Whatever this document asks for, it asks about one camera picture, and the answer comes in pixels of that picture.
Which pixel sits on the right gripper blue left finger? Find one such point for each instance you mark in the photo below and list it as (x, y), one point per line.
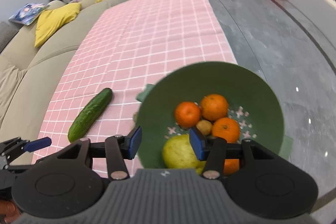
(132, 142)

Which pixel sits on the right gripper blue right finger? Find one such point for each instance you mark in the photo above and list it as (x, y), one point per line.
(200, 144)

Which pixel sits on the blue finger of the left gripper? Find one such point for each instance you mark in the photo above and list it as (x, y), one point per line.
(32, 146)

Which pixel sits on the brown longan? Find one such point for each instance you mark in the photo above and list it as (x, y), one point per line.
(135, 117)
(204, 127)

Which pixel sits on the orange tangerine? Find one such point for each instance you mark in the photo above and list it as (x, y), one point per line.
(231, 166)
(227, 129)
(214, 107)
(187, 114)

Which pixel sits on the green cucumber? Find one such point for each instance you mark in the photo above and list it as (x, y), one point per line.
(89, 114)

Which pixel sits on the person's right hand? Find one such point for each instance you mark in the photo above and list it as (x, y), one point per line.
(8, 212)

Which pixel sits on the yellow pear in bowl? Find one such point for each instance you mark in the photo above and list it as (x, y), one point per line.
(177, 153)

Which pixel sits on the orange tangerine under gripper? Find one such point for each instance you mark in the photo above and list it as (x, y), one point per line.
(231, 166)

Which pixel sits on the green plastic bowl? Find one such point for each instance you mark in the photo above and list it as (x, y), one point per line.
(251, 102)

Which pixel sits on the beige sofa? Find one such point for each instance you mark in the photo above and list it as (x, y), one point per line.
(44, 88)

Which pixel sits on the pink checkered tablecloth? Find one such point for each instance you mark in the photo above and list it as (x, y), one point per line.
(133, 44)

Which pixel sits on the yellow cushion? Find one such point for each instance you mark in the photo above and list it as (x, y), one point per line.
(50, 21)

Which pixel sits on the blue patterned cushion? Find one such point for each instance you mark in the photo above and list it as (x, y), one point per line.
(28, 13)

